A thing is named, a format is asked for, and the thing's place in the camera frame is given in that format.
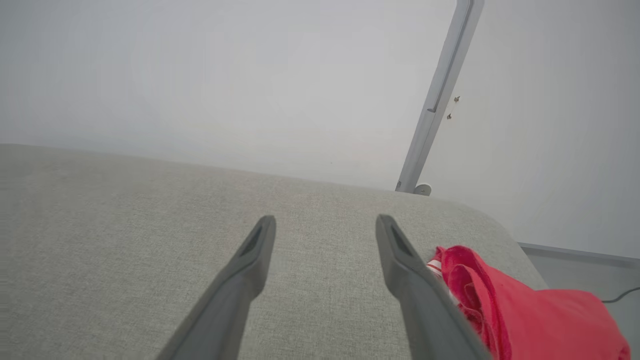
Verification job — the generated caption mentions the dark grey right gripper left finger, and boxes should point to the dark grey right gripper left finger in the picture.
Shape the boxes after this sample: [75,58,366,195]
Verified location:
[157,215,277,360]

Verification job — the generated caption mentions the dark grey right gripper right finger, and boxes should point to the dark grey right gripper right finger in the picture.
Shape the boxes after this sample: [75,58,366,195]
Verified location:
[375,214,493,360]

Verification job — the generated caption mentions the red garment with white stripes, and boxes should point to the red garment with white stripes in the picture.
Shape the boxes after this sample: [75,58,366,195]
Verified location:
[426,245,632,360]

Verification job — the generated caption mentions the light grey fabric sofa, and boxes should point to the light grey fabric sofa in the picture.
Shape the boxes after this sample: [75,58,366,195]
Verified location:
[0,143,551,360]

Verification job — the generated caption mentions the grey baseboard strip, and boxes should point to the grey baseboard strip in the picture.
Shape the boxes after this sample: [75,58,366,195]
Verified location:
[517,242,640,269]

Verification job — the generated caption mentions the black floor cable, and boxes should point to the black floor cable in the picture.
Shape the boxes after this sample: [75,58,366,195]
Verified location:
[601,286,640,304]

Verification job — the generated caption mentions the grey metal wall rail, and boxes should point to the grey metal wall rail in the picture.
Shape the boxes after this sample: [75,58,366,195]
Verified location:
[395,0,486,195]

